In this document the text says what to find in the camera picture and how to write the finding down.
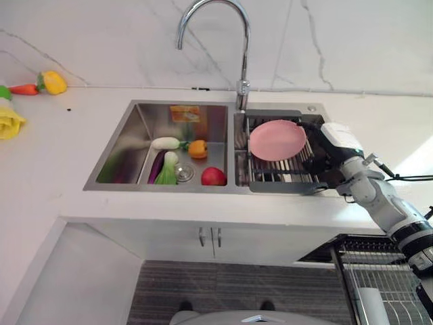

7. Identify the wire dishwasher rack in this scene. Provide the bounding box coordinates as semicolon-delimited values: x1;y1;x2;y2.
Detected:
333;236;433;325

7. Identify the yellow toy bell pepper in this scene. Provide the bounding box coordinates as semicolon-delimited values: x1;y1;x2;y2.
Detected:
36;70;68;95

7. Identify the pink round plate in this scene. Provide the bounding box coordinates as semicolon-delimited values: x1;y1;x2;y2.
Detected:
248;119;307;160

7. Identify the green toy bok choy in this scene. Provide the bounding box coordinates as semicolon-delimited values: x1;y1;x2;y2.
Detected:
154;151;179;186

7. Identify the grey striped floor mat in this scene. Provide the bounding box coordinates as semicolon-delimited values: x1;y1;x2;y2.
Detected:
127;259;352;325

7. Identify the white sink cabinet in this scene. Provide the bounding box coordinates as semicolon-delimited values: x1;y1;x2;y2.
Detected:
57;216;383;268

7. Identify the chrome gooseneck faucet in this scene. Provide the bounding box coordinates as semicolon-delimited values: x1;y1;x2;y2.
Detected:
175;0;252;111

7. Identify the round sink drain strainer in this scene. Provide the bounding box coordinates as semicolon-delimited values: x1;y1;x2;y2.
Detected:
175;163;196;181

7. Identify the grey robot torso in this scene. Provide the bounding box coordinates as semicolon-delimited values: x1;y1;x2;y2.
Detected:
168;309;317;325

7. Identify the yellow toy flower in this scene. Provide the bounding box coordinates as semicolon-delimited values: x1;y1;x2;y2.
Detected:
0;105;27;140

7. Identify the stainless steel double sink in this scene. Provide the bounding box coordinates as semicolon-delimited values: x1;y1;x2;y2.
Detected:
83;99;332;195

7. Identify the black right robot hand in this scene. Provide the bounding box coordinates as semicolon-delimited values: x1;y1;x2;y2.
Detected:
296;118;365;179

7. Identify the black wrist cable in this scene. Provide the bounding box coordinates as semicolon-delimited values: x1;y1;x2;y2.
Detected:
363;152;433;182

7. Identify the purple toy eggplant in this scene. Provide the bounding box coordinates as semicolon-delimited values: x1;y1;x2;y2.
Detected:
147;150;168;185

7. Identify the orange toy carrot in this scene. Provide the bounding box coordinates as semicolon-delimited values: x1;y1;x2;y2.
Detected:
7;83;40;96

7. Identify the black sink drying rack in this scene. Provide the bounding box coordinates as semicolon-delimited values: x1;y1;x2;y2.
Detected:
242;108;331;196

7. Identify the white toy radish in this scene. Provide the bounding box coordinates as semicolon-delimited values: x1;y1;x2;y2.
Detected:
150;136;190;150

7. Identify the red toy apple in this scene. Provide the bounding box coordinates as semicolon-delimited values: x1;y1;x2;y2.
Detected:
201;167;227;187

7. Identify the orange toy bell pepper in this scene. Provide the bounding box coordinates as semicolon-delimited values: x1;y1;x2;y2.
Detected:
187;139;208;160

